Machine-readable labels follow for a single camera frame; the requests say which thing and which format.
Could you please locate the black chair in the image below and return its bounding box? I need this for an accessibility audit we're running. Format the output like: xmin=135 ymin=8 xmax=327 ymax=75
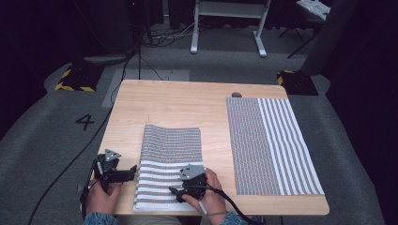
xmin=277 ymin=8 xmax=327 ymax=60

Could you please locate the person's left leg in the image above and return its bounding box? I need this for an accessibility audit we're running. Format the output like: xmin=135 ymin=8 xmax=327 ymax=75
xmin=115 ymin=215 xmax=183 ymax=225

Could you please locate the person's right hand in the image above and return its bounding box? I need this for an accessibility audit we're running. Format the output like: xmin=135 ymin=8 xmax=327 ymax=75
xmin=181 ymin=168 xmax=229 ymax=225

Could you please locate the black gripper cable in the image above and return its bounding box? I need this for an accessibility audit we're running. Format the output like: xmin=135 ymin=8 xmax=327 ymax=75
xmin=187 ymin=184 xmax=265 ymax=225
xmin=79 ymin=158 xmax=104 ymax=219

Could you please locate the grey wrist cord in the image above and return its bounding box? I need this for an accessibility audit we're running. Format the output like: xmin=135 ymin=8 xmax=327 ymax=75
xmin=197 ymin=200 xmax=229 ymax=218

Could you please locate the white cloth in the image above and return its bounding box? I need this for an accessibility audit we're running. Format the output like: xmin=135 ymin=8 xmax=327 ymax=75
xmin=295 ymin=0 xmax=332 ymax=23

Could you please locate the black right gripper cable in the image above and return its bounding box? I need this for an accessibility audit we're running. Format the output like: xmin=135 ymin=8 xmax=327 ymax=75
xmin=187 ymin=184 xmax=265 ymax=225

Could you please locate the tangle of floor cables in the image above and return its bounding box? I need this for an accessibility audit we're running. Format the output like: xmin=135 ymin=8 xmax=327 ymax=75
xmin=140 ymin=15 xmax=207 ymax=49

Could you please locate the white desk frame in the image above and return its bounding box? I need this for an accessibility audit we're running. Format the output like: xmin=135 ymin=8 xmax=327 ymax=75
xmin=190 ymin=0 xmax=273 ymax=59

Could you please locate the stack of striped placemats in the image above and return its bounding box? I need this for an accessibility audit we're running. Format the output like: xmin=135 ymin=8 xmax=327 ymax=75
xmin=132 ymin=123 xmax=205 ymax=212

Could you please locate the long black floor cable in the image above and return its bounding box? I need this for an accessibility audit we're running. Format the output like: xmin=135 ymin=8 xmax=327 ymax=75
xmin=26 ymin=46 xmax=141 ymax=225

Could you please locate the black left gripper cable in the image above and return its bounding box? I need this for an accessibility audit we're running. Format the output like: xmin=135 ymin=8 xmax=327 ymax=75
xmin=79 ymin=158 xmax=104 ymax=219

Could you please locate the black yellow striped base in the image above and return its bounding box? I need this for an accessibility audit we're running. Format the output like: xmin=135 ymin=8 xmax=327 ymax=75
xmin=54 ymin=63 xmax=105 ymax=94
xmin=276 ymin=69 xmax=320 ymax=97

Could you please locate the black stand pole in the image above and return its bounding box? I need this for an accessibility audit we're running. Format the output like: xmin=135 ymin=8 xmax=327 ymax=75
xmin=136 ymin=0 xmax=144 ymax=81

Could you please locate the grey curtain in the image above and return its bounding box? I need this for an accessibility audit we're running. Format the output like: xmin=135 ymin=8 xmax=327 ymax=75
xmin=299 ymin=0 xmax=360 ymax=77

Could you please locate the grey stand base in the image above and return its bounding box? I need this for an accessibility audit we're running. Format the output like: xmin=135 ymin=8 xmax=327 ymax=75
xmin=82 ymin=53 xmax=132 ymax=67

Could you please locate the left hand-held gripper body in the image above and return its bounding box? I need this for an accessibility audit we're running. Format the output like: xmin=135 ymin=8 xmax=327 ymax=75
xmin=92 ymin=148 xmax=127 ymax=191

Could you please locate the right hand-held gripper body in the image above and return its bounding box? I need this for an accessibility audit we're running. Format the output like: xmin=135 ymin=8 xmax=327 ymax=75
xmin=178 ymin=164 xmax=208 ymax=202

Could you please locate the person's left hand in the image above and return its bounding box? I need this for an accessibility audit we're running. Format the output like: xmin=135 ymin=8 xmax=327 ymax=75
xmin=84 ymin=179 xmax=123 ymax=218

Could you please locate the striped woven table mat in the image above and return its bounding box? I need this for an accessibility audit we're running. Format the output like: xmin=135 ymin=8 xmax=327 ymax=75
xmin=225 ymin=96 xmax=326 ymax=197

